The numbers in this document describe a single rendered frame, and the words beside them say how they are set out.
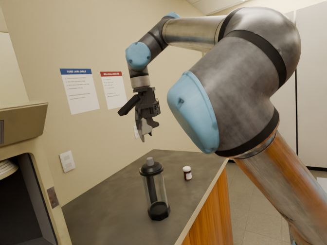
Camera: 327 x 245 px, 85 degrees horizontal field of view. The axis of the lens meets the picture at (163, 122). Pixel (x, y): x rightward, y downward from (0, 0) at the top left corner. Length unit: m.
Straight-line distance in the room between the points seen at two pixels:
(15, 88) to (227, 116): 0.59
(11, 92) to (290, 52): 0.65
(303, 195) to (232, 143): 0.15
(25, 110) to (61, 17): 0.89
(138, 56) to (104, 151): 0.91
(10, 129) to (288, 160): 0.60
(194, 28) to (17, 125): 0.49
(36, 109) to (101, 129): 0.81
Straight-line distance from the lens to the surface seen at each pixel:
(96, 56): 1.40
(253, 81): 0.25
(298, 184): 0.35
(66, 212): 1.16
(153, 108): 0.67
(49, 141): 1.16
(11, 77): 0.67
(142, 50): 0.58
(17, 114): 0.56
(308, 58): 3.04
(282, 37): 0.29
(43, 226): 0.86
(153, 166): 0.76
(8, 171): 0.70
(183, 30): 0.49
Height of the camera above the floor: 1.49
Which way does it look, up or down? 11 degrees down
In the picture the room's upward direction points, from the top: 9 degrees counter-clockwise
